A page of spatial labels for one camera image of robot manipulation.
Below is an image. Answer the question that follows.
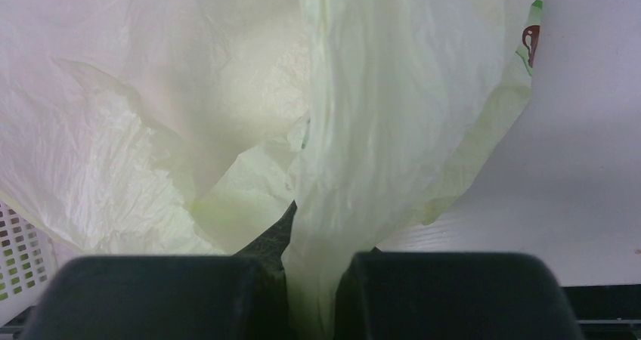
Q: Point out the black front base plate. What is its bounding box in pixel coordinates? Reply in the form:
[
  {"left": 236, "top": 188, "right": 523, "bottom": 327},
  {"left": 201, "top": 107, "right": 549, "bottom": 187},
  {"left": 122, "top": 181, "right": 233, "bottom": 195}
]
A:
[{"left": 563, "top": 284, "right": 640, "bottom": 339}]

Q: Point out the pale green plastic bag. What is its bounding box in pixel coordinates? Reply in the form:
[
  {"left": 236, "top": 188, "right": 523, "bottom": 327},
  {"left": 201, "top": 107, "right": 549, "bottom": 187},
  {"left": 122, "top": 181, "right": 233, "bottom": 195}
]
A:
[{"left": 1, "top": 0, "right": 542, "bottom": 338}]

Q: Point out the white perforated plastic basket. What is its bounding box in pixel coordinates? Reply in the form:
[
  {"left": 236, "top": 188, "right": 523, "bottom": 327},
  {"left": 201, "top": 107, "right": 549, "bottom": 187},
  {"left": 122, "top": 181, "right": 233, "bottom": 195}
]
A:
[{"left": 1, "top": 203, "right": 77, "bottom": 326}]

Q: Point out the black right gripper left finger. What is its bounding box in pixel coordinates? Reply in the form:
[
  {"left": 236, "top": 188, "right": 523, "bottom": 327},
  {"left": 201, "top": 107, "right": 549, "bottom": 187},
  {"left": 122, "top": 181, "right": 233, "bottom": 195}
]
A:
[{"left": 20, "top": 204, "right": 296, "bottom": 339}]

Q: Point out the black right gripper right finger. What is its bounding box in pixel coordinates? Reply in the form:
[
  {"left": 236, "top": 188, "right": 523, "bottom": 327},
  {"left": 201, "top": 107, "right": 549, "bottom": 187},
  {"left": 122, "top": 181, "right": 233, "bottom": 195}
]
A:
[{"left": 334, "top": 252, "right": 583, "bottom": 339}]

